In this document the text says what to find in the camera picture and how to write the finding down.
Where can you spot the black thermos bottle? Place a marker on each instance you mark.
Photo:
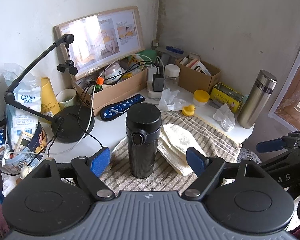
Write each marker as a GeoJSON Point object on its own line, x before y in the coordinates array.
{"type": "Point", "coordinates": [142, 140]}

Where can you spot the black charger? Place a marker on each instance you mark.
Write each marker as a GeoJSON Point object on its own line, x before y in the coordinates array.
{"type": "Point", "coordinates": [158, 82]}

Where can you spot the plastic bag of wipes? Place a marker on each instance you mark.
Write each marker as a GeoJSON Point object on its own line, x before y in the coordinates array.
{"type": "Point", "coordinates": [22, 97]}

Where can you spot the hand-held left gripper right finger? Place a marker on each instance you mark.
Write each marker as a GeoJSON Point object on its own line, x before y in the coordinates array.
{"type": "Point", "coordinates": [196, 160]}

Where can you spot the silver thermos bottle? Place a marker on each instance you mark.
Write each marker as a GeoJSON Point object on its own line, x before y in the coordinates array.
{"type": "Point", "coordinates": [257, 97]}

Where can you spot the floral cushion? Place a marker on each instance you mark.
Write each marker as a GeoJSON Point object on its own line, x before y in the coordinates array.
{"type": "Point", "coordinates": [250, 155]}

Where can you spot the yellow cylinder canister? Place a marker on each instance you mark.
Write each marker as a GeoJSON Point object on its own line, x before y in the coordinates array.
{"type": "Point", "coordinates": [48, 97]}

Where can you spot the green white cup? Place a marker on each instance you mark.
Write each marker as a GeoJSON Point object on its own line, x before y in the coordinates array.
{"type": "Point", "coordinates": [66, 98]}

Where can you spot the crumpled white tissue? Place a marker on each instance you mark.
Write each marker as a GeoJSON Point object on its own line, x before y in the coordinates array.
{"type": "Point", "coordinates": [170, 100]}

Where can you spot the striped towel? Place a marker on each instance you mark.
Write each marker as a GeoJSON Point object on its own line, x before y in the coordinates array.
{"type": "Point", "coordinates": [215, 140]}

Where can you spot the small cardboard box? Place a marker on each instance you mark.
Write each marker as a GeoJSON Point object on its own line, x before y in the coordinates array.
{"type": "Point", "coordinates": [197, 80]}

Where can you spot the white power strip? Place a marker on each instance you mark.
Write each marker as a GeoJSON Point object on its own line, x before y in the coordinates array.
{"type": "Point", "coordinates": [153, 95]}

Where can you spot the blue lid container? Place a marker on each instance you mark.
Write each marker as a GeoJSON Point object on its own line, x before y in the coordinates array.
{"type": "Point", "coordinates": [174, 50]}

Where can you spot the black desk stand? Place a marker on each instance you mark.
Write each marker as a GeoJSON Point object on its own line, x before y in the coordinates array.
{"type": "Point", "coordinates": [72, 125]}

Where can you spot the yellow snack packet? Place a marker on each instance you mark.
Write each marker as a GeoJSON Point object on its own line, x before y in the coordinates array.
{"type": "Point", "coordinates": [136, 60]}

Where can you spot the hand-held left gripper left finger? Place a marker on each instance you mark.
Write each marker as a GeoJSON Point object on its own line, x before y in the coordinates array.
{"type": "Point", "coordinates": [101, 161]}

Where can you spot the window frame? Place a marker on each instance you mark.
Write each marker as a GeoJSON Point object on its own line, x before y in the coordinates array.
{"type": "Point", "coordinates": [290, 105]}

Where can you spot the clear jar white lid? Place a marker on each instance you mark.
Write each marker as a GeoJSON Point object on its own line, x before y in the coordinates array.
{"type": "Point", "coordinates": [172, 75]}

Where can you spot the large cardboard box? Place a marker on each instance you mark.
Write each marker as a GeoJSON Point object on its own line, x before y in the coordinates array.
{"type": "Point", "coordinates": [120, 90]}

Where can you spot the green container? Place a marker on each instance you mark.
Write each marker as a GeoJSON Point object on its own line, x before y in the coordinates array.
{"type": "Point", "coordinates": [147, 55]}

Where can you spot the yellow lid jar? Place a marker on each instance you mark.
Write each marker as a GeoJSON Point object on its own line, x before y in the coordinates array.
{"type": "Point", "coordinates": [201, 97]}

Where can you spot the blue polka dot case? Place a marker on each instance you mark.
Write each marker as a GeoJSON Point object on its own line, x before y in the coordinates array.
{"type": "Point", "coordinates": [122, 106]}

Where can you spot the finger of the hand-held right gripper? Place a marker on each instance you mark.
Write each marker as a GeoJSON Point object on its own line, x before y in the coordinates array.
{"type": "Point", "coordinates": [271, 145]}

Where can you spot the white remote control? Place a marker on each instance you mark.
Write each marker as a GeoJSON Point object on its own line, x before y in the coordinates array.
{"type": "Point", "coordinates": [23, 141]}

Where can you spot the cream fluffy cloth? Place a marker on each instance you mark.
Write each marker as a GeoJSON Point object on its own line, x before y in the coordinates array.
{"type": "Point", "coordinates": [176, 140]}

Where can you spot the blue cookie tin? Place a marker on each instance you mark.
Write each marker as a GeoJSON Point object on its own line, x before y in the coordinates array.
{"type": "Point", "coordinates": [40, 140]}

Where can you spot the green bottle orange cap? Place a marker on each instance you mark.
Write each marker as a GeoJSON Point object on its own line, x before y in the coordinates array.
{"type": "Point", "coordinates": [99, 83]}

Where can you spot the yellow rubber duck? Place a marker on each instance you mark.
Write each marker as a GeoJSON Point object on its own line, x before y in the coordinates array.
{"type": "Point", "coordinates": [188, 111]}

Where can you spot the yellow tin box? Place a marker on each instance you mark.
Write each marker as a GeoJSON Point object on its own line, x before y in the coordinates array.
{"type": "Point", "coordinates": [226, 97]}

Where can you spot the white round appliance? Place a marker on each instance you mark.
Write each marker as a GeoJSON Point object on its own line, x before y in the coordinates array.
{"type": "Point", "coordinates": [113, 73]}

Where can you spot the wooden picture frame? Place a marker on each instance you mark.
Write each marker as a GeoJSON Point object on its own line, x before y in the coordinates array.
{"type": "Point", "coordinates": [90, 40]}

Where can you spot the crumpled white plastic bag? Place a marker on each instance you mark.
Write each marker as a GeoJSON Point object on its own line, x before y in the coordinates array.
{"type": "Point", "coordinates": [225, 117]}

